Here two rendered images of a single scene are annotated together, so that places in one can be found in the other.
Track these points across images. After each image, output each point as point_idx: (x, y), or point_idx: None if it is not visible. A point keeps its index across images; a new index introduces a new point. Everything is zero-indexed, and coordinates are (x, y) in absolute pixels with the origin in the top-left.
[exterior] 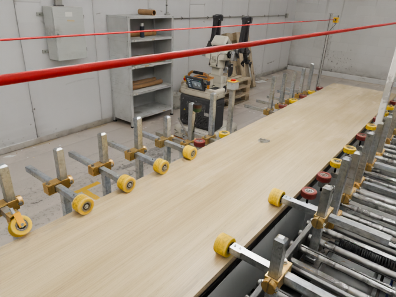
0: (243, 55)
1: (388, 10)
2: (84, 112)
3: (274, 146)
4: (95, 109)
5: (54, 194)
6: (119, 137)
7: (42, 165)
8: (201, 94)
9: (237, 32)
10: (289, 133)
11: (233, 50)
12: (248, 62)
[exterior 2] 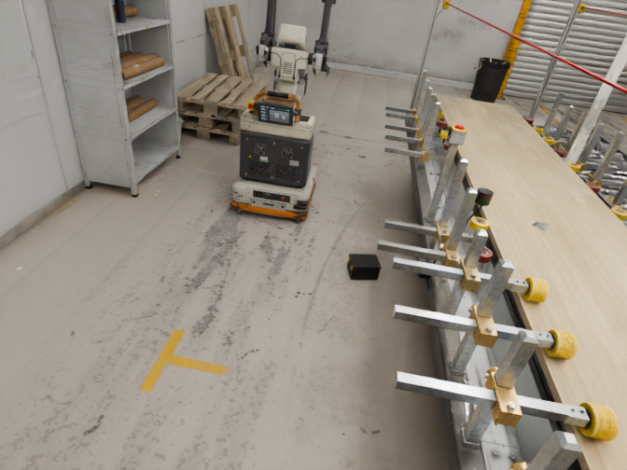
0: None
1: None
2: (35, 186)
3: (564, 232)
4: (54, 174)
5: (116, 390)
6: (129, 220)
7: (24, 330)
8: (285, 131)
9: (221, 4)
10: (537, 200)
11: (317, 52)
12: (326, 68)
